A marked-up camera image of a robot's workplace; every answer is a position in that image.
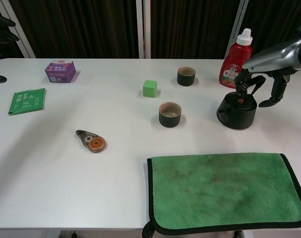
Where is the black teapot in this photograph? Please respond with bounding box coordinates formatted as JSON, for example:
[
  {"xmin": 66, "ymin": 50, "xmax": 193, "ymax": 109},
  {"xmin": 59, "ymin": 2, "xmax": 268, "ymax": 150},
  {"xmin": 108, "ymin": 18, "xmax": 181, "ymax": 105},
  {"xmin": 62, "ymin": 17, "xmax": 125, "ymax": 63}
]
[{"xmin": 216, "ymin": 90, "xmax": 257, "ymax": 131}]

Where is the orange grey correction tape dispenser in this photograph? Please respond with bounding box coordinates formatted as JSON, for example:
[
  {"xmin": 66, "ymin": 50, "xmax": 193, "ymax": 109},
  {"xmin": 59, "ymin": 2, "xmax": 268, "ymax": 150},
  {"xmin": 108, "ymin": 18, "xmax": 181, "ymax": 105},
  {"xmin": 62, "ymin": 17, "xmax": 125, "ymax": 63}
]
[{"xmin": 75, "ymin": 129, "xmax": 108, "ymax": 154}]

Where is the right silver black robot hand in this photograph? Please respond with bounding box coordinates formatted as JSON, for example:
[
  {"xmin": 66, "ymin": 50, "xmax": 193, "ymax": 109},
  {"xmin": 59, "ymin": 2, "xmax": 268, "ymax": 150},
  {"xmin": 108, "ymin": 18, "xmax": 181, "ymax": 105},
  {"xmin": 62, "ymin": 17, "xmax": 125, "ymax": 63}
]
[{"xmin": 234, "ymin": 36, "xmax": 301, "ymax": 108}]

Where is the green cube block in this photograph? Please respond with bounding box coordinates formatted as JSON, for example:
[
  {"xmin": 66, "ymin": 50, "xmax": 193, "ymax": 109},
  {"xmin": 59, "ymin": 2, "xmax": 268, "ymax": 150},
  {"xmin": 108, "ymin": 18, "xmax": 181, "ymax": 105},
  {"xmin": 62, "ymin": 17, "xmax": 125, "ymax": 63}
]
[{"xmin": 142, "ymin": 79, "xmax": 158, "ymax": 98}]

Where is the purple paper box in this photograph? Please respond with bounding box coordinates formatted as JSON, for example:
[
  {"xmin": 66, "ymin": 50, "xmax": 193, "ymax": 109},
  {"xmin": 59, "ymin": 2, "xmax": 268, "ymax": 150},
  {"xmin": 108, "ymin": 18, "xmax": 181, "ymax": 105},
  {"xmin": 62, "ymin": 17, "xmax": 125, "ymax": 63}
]
[{"xmin": 44, "ymin": 60, "xmax": 76, "ymax": 83}]

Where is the white partition frame post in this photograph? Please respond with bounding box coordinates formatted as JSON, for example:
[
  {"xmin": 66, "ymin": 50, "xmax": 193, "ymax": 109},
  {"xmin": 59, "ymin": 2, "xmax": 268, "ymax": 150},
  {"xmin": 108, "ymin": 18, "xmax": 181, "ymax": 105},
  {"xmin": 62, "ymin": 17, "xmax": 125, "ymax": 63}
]
[
  {"xmin": 224, "ymin": 0, "xmax": 250, "ymax": 59},
  {"xmin": 135, "ymin": 0, "xmax": 151, "ymax": 59},
  {"xmin": 0, "ymin": 0, "xmax": 35, "ymax": 59}
]

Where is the green tea packet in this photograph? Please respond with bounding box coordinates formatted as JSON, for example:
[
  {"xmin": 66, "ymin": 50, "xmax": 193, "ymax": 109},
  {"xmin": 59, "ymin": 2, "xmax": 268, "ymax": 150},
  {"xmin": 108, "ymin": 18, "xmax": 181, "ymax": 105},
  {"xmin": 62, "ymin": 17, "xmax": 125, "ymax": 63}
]
[{"xmin": 8, "ymin": 88, "xmax": 47, "ymax": 116}]

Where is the red ketchup squeeze bottle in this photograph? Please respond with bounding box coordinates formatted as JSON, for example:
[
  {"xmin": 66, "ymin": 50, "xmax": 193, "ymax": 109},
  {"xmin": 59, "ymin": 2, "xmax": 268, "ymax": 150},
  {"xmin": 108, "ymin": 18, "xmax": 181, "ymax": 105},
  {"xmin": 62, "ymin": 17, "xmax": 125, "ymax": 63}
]
[{"xmin": 219, "ymin": 28, "xmax": 254, "ymax": 89}]

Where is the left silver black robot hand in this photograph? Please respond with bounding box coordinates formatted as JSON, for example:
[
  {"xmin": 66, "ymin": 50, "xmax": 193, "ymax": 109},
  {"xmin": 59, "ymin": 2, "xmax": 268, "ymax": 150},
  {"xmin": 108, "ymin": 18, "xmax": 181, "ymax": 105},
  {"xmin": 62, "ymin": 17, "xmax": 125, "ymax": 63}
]
[{"xmin": 0, "ymin": 14, "xmax": 20, "ymax": 84}]

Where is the green microfibre cloth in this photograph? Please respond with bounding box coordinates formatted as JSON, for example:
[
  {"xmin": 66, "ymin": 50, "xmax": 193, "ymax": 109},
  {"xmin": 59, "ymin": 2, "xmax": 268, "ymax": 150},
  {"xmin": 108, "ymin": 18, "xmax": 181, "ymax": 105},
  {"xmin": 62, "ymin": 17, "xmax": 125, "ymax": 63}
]
[{"xmin": 142, "ymin": 153, "xmax": 301, "ymax": 236}]

